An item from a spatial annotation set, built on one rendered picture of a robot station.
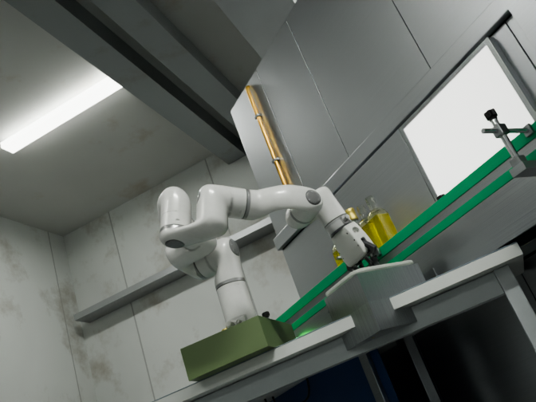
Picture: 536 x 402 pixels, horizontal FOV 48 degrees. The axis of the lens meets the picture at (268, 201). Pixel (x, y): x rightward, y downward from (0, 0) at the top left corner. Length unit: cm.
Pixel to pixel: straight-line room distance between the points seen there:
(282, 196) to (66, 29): 265
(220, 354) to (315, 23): 141
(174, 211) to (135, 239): 454
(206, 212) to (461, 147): 81
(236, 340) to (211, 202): 39
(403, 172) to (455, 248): 46
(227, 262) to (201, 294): 381
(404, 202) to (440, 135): 27
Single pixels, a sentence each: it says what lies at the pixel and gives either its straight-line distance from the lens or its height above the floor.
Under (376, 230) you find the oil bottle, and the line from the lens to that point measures 195.
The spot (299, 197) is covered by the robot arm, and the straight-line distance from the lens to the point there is 160.
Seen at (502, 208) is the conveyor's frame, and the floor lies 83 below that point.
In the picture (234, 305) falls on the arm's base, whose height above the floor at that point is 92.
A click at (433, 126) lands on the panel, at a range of 197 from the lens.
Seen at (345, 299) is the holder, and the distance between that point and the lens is 162.
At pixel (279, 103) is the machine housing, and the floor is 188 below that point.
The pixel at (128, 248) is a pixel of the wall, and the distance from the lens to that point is 619.
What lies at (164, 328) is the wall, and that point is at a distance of 580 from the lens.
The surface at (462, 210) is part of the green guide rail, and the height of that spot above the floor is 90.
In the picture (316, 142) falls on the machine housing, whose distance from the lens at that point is 248.
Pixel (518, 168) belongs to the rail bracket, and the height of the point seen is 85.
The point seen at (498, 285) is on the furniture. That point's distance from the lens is 162.
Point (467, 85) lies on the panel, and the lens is 189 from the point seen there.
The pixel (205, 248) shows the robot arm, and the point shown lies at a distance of 179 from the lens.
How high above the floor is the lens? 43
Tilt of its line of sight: 24 degrees up
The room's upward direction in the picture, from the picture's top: 21 degrees counter-clockwise
